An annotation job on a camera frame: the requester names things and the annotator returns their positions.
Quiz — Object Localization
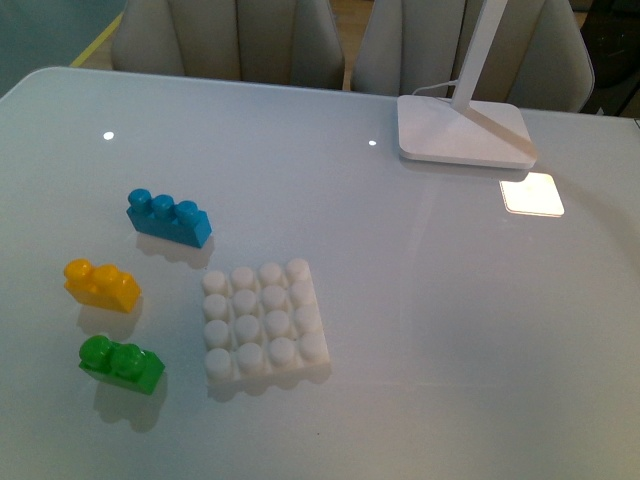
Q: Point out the yellow two-stud block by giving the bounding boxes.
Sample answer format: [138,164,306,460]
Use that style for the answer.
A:
[64,258,142,313]

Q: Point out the blue three-stud block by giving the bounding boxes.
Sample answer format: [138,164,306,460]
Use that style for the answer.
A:
[126,188,213,248]

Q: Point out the green two-stud block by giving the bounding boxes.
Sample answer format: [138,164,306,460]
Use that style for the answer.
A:
[79,335,165,395]

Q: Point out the white desk lamp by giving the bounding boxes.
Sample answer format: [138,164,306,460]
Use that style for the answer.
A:
[397,1,537,170]

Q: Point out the beige left chair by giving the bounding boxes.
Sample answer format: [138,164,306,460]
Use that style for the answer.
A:
[111,0,345,90]

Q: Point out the beige chair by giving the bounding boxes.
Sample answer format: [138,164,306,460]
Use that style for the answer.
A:
[350,0,595,113]
[111,0,345,90]

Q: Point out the beige right chair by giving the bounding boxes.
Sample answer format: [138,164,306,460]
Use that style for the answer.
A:
[350,0,595,113]

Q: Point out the white studded base plate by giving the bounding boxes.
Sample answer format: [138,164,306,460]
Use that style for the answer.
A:
[201,258,330,386]

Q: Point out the white lamp cable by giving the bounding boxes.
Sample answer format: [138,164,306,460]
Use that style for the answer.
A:
[411,81,460,97]

